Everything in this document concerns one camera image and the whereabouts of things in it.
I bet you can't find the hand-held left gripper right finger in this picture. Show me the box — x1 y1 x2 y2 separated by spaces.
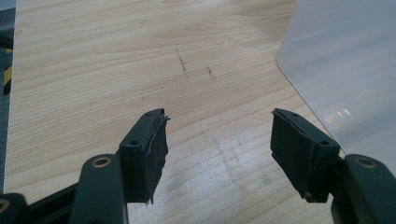
270 107 341 203

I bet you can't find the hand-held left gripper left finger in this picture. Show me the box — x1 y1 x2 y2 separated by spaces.
119 107 171 205

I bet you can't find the yellow and black floor tape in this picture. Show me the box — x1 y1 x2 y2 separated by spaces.
3 48 13 96

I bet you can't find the clear plastic sheet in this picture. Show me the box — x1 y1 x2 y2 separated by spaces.
276 0 396 175

